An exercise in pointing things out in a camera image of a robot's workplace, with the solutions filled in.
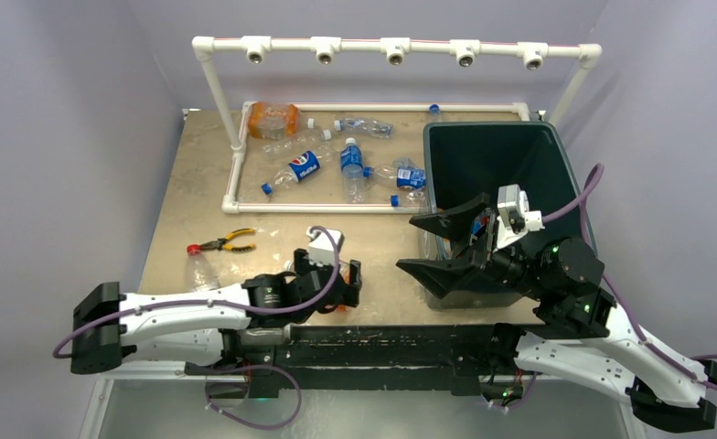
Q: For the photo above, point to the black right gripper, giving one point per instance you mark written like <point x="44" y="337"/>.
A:
<point x="441" y="273"/>

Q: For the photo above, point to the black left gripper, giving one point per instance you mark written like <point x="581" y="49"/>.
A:
<point x="350" y="297"/>

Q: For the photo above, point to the large orange label crushed bottle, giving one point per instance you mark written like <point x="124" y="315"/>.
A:
<point x="338" y="308"/>

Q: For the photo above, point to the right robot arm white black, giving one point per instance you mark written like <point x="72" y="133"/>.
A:
<point x="596" y="343"/>

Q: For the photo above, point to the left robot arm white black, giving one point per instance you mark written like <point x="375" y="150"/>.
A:
<point x="112" y="328"/>

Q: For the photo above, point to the dark green plastic bin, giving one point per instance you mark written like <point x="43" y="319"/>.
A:
<point x="463" y="160"/>

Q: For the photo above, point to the clear bottle blue cap low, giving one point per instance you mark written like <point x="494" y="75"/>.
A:
<point x="410" y="199"/>

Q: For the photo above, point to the clear bottle blue label right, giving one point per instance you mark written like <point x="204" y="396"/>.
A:
<point x="398" y="175"/>

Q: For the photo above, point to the blue label bottle upright centre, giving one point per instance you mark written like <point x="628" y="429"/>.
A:
<point x="352" y="171"/>

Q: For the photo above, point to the clear Pepsi bottle blue cap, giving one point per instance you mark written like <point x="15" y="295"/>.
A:
<point x="293" y="172"/>

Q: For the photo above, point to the clear crushed bottle front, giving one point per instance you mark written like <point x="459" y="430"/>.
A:
<point x="260" y="337"/>

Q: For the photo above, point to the clear crushed bottle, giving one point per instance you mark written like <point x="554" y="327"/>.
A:
<point x="260" y="337"/>
<point x="353" y="125"/>

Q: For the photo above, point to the clear bottle white cap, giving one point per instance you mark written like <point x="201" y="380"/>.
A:
<point x="310" y="135"/>

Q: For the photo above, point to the yellow black pliers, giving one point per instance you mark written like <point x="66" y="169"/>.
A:
<point x="225" y="243"/>

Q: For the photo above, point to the clear crushed bottle back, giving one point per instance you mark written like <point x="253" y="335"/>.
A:
<point x="353" y="125"/>

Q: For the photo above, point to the Pepsi bottle back right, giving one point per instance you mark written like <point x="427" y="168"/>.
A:
<point x="434" y="112"/>

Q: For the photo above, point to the clear bottle red cap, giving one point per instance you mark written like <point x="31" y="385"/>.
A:
<point x="200" y="273"/>

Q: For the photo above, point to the orange label bottle far corner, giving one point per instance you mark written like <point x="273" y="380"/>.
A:
<point x="273" y="120"/>

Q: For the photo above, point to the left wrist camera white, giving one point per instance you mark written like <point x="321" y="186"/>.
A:
<point x="324" y="245"/>

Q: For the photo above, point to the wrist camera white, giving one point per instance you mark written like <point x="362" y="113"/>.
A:
<point x="324" y="245"/>
<point x="515" y="218"/>

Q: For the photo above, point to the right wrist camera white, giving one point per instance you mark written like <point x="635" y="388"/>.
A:
<point x="515" y="218"/>

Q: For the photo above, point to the black table front rail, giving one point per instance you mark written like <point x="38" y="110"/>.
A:
<point x="448" y="358"/>

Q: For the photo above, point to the white PVC pipe frame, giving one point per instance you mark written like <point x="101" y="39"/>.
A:
<point x="395" y="50"/>

